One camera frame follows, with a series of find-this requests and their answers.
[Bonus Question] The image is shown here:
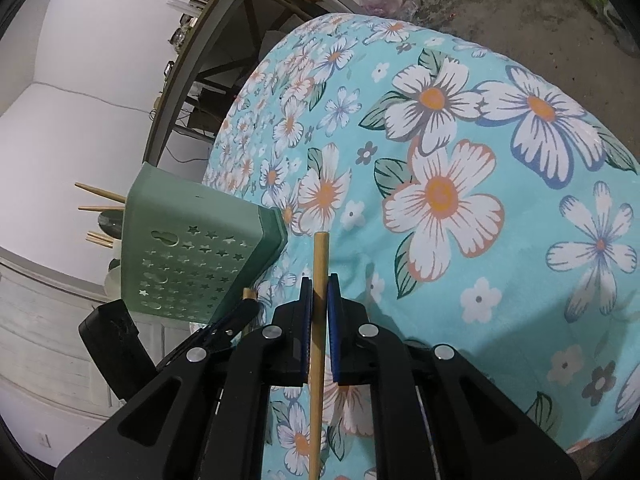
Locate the wooden chopstick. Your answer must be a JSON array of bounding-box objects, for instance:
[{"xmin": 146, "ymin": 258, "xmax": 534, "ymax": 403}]
[
  {"xmin": 241, "ymin": 287, "xmax": 258, "ymax": 336},
  {"xmin": 77, "ymin": 205, "xmax": 125, "ymax": 212},
  {"xmin": 86, "ymin": 231, "xmax": 115, "ymax": 248},
  {"xmin": 75, "ymin": 182, "xmax": 126, "ymax": 204},
  {"xmin": 309, "ymin": 232, "xmax": 330, "ymax": 480}
]

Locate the metal spoon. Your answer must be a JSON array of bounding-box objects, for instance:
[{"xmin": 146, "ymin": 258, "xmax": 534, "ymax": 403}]
[{"xmin": 98, "ymin": 210, "xmax": 124, "ymax": 240}]

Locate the green plastic utensil holder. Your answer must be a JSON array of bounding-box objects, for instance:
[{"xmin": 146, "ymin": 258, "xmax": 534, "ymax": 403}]
[{"xmin": 120, "ymin": 164, "xmax": 288, "ymax": 323}]

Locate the white panel door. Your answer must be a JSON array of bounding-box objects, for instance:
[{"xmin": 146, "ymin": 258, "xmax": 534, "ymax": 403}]
[{"xmin": 0, "ymin": 244, "xmax": 166, "ymax": 426}]

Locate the floral blue tablecloth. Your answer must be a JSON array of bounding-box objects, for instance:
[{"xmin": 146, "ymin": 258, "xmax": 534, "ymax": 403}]
[{"xmin": 204, "ymin": 13, "xmax": 639, "ymax": 479}]

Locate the grey metal desk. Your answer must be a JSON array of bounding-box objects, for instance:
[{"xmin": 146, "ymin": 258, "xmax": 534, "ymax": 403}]
[{"xmin": 142, "ymin": 0, "xmax": 363, "ymax": 166}]

